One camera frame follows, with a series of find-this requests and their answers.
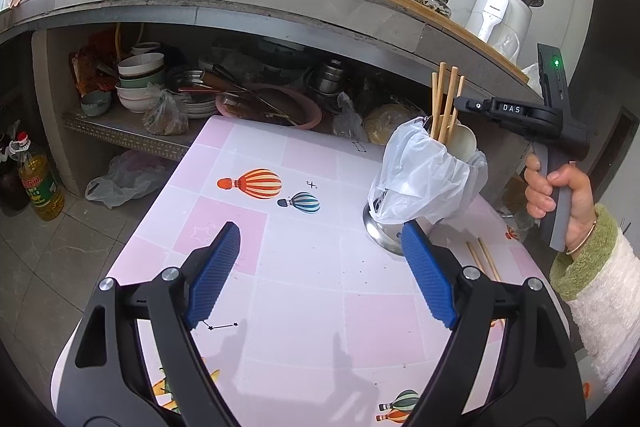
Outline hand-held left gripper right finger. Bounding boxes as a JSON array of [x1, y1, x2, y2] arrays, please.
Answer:
[[401, 221, 586, 427]]

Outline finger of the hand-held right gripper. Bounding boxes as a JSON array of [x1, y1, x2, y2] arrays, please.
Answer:
[[454, 96, 496, 122]]

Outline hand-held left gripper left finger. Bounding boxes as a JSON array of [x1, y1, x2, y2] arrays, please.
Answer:
[[52, 221, 242, 427]]

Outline white soup ladle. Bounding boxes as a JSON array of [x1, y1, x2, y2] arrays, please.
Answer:
[[451, 124, 479, 164]]

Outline steel utensil holder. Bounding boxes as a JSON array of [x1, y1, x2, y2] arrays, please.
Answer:
[[362, 192, 409, 257]]

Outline person's right forearm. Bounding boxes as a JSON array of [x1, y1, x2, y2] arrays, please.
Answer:
[[550, 204, 640, 395]]

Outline person's right hand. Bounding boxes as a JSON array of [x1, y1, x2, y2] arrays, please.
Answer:
[[523, 153, 599, 253]]

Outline wooden cutting board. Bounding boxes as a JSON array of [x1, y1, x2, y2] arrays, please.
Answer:
[[343, 0, 531, 86]]

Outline white plastic bag on holder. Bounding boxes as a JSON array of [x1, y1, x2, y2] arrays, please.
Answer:
[[367, 117, 489, 226]]

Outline white kitchen appliance steel top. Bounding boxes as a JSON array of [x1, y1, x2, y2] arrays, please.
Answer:
[[463, 0, 545, 46]]

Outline yellow food in clear bag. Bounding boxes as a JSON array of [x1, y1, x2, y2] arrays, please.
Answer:
[[362, 103, 407, 146]]

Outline glass jar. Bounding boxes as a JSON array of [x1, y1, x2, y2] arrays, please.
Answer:
[[422, 0, 454, 19]]

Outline crumpled clear plastic bag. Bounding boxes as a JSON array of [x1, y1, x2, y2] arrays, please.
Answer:
[[332, 91, 369, 140]]

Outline white plastic bag on floor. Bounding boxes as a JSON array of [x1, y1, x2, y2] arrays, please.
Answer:
[[83, 150, 171, 209]]

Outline stacked steel pots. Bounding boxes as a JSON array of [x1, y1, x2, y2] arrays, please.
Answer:
[[304, 59, 349, 98]]

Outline metal shelf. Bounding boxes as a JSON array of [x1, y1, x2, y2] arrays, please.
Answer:
[[62, 109, 201, 163]]

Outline clear bag of brown food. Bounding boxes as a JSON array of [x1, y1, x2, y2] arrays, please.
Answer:
[[142, 89, 190, 137]]

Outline pink plastic basin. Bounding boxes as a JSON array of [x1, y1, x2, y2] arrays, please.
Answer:
[[214, 81, 321, 130]]

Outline stack of steel plates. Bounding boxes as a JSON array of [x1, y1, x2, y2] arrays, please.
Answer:
[[167, 69, 221, 119]]

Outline cooking oil bottle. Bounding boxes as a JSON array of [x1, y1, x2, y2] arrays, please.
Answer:
[[9, 131, 66, 222]]

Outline stack of white bowls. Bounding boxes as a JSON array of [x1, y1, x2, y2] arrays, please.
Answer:
[[115, 51, 167, 114]]

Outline light green bowl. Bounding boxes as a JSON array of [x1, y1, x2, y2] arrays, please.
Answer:
[[79, 89, 112, 117]]

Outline dark bottle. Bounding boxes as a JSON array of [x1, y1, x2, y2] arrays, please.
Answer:
[[0, 121, 31, 213]]

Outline red snack packet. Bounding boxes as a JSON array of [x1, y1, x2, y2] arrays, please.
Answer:
[[69, 31, 121, 96]]

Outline concrete kitchen counter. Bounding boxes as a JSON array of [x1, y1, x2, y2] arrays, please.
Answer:
[[0, 0, 532, 208]]

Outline gold bracelet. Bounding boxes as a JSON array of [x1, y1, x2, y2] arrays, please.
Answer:
[[565, 207, 599, 256]]

